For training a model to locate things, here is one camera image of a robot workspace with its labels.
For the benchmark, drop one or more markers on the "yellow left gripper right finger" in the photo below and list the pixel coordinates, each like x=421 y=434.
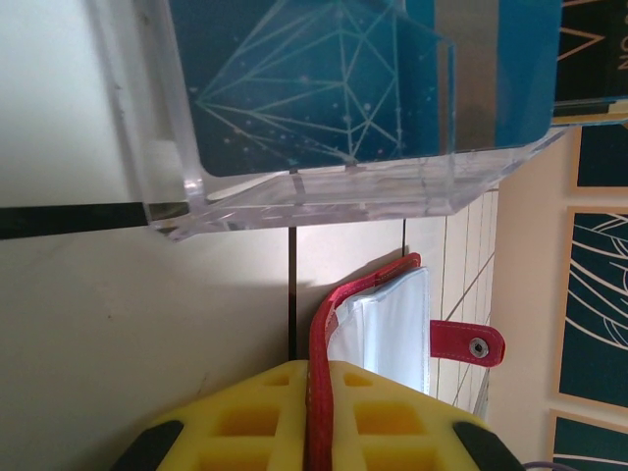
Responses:
x=387 y=422

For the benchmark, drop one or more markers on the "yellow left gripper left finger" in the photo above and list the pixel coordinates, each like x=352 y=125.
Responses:
x=245 y=422

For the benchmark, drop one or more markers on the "red card holder wallet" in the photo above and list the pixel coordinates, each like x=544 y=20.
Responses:
x=319 y=368

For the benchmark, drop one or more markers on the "clear acrylic card box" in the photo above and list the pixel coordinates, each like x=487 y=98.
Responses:
x=343 y=196

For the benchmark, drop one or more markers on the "blue diamond print card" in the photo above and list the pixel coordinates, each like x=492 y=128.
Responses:
x=294 y=73

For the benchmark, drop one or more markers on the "black VIP card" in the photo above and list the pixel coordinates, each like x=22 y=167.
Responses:
x=589 y=49

